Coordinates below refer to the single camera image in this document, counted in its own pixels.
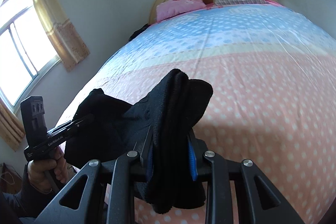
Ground black bag beside bed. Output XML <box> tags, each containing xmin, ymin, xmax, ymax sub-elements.
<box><xmin>128</xmin><ymin>24</ymin><xmax>150</xmax><ymax>42</ymax></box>

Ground person left hand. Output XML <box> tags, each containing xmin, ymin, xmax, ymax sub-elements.
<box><xmin>27</xmin><ymin>147</ymin><xmax>68</xmax><ymax>193</ymax></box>

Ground yellow curtain lower left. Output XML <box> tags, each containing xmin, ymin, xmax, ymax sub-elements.
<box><xmin>0</xmin><ymin>99</ymin><xmax>26</xmax><ymax>151</ymax></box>

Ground black pants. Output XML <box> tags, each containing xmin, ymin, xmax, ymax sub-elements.
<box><xmin>64</xmin><ymin>69</ymin><xmax>213</xmax><ymax>214</ymax></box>

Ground polka dot bed sheet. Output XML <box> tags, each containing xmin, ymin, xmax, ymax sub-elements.
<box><xmin>59</xmin><ymin>5</ymin><xmax>335</xmax><ymax>223</ymax></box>

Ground yellow curtain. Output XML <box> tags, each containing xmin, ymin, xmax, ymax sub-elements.
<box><xmin>33</xmin><ymin>0</ymin><xmax>90</xmax><ymax>72</ymax></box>
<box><xmin>0</xmin><ymin>99</ymin><xmax>26</xmax><ymax>151</ymax></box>

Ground pink pillow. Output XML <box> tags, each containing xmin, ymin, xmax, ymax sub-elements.
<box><xmin>156</xmin><ymin>0</ymin><xmax>206</xmax><ymax>22</ymax></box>

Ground left side window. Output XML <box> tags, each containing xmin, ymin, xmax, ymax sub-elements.
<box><xmin>0</xmin><ymin>0</ymin><xmax>60</xmax><ymax>113</ymax></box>

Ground dark left sleeve forearm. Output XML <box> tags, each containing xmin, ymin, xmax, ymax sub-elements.
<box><xmin>1</xmin><ymin>164</ymin><xmax>56</xmax><ymax>223</ymax></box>

